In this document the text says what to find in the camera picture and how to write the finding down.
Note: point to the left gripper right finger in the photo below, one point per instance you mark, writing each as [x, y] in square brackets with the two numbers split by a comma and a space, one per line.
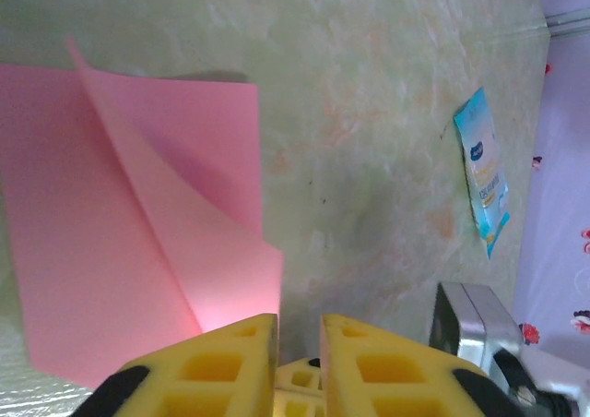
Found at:
[392, 380]

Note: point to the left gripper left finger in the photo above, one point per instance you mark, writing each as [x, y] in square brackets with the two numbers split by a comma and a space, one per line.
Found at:
[207, 380]

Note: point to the pink paper sheet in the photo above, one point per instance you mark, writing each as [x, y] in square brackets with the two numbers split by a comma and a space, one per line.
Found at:
[115, 205]

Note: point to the blue snack sachet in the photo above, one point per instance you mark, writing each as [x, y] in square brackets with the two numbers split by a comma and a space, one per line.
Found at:
[484, 172]

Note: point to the aluminium frame post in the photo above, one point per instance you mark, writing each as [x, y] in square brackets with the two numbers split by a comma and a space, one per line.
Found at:
[571, 20]

